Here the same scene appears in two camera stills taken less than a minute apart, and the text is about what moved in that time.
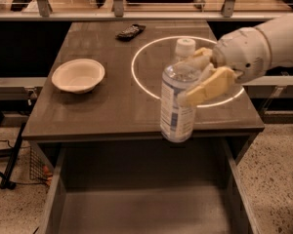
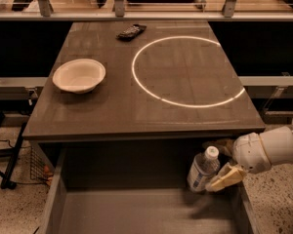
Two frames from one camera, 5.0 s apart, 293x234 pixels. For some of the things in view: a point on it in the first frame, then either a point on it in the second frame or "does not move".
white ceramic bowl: [77, 76] does not move
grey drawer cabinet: [113, 172] does not move
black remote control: [130, 32] does not move
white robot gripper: [242, 53] -> [249, 153]
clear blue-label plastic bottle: [178, 122] -> [202, 169]
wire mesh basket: [41, 169] does not move
